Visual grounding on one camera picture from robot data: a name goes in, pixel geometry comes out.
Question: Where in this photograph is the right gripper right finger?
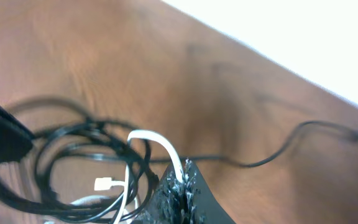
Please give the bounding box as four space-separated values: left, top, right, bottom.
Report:
183 159 235 224

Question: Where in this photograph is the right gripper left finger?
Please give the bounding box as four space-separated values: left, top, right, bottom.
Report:
132 165 185 224

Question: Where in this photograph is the white usb cable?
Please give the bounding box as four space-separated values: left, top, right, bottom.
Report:
42 129 185 224

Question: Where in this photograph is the black usb cable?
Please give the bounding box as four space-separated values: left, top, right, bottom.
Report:
0 96 358 223

